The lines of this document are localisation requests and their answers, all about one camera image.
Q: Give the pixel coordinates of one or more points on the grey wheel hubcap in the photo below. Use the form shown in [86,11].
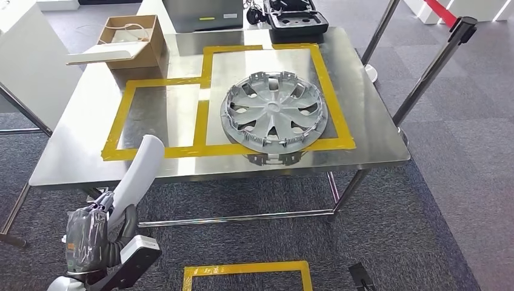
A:
[273,112]

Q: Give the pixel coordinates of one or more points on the chrome stanchion post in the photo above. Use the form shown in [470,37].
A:
[379,34]
[433,68]

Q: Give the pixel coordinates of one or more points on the grey laptop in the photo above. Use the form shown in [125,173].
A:
[200,14]

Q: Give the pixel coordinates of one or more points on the stainless steel workbench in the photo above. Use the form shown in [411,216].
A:
[373,120]

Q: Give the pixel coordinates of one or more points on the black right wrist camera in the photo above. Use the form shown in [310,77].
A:
[361,279]

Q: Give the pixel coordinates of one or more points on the cardboard box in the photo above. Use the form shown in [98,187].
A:
[132,56]

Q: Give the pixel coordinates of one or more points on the yellow floor tape square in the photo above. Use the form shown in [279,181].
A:
[245,268]

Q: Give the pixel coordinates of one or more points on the black case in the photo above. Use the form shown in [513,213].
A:
[297,20]

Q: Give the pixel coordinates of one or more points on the white curved plastic part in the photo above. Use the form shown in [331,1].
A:
[140,172]

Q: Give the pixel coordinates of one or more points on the stainless steel table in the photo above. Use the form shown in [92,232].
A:
[24,112]

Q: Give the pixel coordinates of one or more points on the large yellow tape frame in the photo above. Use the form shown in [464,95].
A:
[333,100]

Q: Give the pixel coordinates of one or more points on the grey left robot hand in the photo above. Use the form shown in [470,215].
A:
[84,241]

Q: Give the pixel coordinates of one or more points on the red barrier belt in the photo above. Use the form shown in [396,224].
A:
[441,12]

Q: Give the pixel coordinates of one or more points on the white desk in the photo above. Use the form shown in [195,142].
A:
[154,16]

